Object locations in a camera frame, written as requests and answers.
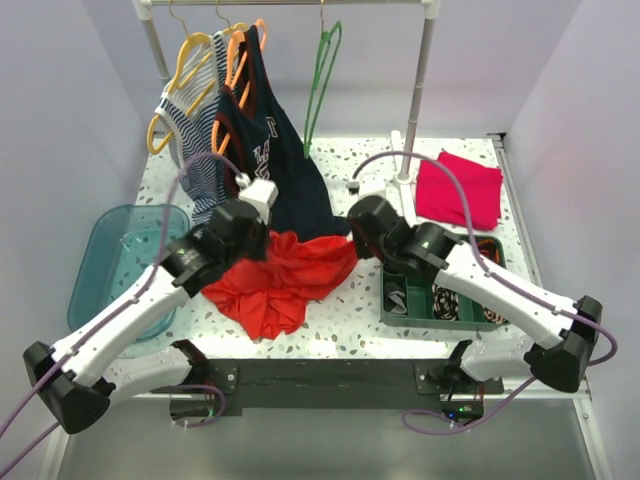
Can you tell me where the green clothes hanger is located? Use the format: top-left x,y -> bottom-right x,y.
303,1 -> 343,158

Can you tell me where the white clothes rack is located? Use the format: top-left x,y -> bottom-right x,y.
133,1 -> 441,225

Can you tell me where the teal plastic bin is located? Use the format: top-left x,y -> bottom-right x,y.
67,204 -> 164,331

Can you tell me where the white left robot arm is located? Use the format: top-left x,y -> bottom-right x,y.
23,195 -> 272,434

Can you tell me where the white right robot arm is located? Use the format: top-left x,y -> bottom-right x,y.
348,195 -> 603,393

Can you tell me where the orange clothes hanger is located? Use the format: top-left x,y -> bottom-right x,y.
211,18 -> 268,155

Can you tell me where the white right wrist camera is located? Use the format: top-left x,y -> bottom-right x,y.
347,178 -> 386,200

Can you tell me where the navy tank top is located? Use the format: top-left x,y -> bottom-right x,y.
214,26 -> 350,242

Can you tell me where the pink folded cloth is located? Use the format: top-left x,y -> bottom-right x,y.
414,151 -> 504,232

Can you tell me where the grey white rolled band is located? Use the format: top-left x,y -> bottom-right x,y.
384,282 -> 408,316

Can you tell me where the yellow clothes hanger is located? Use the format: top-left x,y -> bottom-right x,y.
146,1 -> 211,155

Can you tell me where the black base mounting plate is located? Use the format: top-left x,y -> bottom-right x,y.
183,359 -> 504,416

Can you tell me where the black white patterned rolled band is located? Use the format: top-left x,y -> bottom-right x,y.
432,284 -> 459,321

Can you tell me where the orange black rolled band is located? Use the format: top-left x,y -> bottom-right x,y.
477,237 -> 503,264

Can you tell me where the red tank top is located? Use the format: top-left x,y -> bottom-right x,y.
202,232 -> 358,340

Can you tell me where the blue white striped tank top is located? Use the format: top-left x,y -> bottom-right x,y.
155,31 -> 228,225

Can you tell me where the green compartment tray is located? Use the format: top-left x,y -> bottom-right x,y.
380,267 -> 509,332

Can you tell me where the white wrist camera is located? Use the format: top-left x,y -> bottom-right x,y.
235,173 -> 278,224
347,178 -> 386,200

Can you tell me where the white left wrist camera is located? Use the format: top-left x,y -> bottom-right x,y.
235,173 -> 278,224

